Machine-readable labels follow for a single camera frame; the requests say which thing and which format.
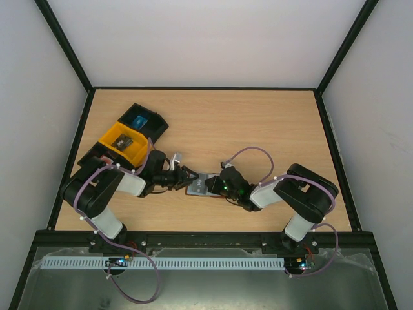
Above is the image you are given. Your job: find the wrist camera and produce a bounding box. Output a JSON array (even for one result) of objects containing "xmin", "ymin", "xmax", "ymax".
[
  {"xmin": 220, "ymin": 161, "xmax": 233, "ymax": 169},
  {"xmin": 170, "ymin": 152, "xmax": 182, "ymax": 171}
]

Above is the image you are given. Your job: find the white slotted cable duct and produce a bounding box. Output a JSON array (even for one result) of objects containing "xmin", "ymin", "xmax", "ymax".
[{"xmin": 40, "ymin": 256, "xmax": 285, "ymax": 271}]

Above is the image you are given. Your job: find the blue card in bin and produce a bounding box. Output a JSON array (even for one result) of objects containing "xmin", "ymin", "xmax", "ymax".
[{"xmin": 131, "ymin": 115, "xmax": 148, "ymax": 130}]

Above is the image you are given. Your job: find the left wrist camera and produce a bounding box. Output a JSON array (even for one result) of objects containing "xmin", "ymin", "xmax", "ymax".
[{"xmin": 170, "ymin": 152, "xmax": 182, "ymax": 171}]

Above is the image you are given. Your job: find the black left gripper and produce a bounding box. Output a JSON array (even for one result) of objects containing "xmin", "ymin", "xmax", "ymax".
[{"xmin": 154, "ymin": 165, "xmax": 199, "ymax": 191}]

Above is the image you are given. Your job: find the black storage bin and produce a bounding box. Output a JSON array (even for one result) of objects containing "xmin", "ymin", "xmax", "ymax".
[
  {"xmin": 77, "ymin": 142, "xmax": 134, "ymax": 170},
  {"xmin": 118, "ymin": 103, "xmax": 169, "ymax": 143}
]

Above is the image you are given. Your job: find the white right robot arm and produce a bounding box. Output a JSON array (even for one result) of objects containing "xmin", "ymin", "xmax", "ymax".
[{"xmin": 205, "ymin": 163, "xmax": 339, "ymax": 253}]

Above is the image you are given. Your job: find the black credit card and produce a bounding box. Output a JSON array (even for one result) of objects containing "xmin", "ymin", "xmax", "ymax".
[
  {"xmin": 112, "ymin": 134, "xmax": 133, "ymax": 151},
  {"xmin": 188, "ymin": 174, "xmax": 214, "ymax": 196}
]

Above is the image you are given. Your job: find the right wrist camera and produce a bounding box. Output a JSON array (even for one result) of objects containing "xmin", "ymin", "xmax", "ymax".
[{"xmin": 220, "ymin": 161, "xmax": 233, "ymax": 169}]

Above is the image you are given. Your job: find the red credit card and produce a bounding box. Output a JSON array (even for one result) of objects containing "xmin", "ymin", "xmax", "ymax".
[{"xmin": 100, "ymin": 155, "xmax": 114, "ymax": 165}]

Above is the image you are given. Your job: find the brown leather card holder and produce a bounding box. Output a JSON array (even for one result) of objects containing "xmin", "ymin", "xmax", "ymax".
[{"xmin": 184, "ymin": 172, "xmax": 223, "ymax": 198}]

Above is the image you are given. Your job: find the yellow storage bin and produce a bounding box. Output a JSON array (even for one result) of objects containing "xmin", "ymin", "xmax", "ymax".
[{"xmin": 98, "ymin": 122, "xmax": 149, "ymax": 167}]

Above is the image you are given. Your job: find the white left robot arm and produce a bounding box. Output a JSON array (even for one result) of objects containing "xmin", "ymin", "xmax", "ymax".
[{"xmin": 60, "ymin": 150, "xmax": 199, "ymax": 240}]

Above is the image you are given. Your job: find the black enclosure frame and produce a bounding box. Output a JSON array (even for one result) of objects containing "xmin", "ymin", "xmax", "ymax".
[{"xmin": 9, "ymin": 0, "xmax": 397, "ymax": 310}]

